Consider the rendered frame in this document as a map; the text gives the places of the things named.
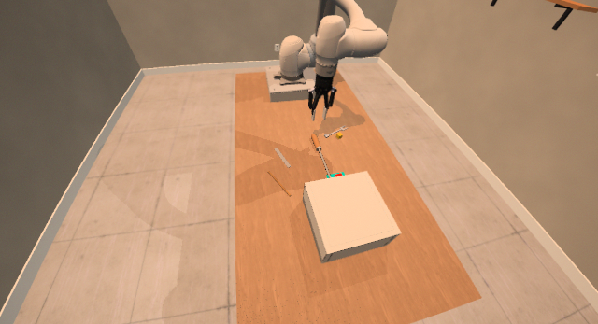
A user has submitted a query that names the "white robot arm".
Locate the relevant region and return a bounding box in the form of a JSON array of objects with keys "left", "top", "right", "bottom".
[{"left": 274, "top": 0, "right": 388, "bottom": 86}]

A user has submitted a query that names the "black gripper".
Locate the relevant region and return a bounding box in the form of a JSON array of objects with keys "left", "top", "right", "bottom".
[{"left": 308, "top": 74, "right": 337, "bottom": 120}]

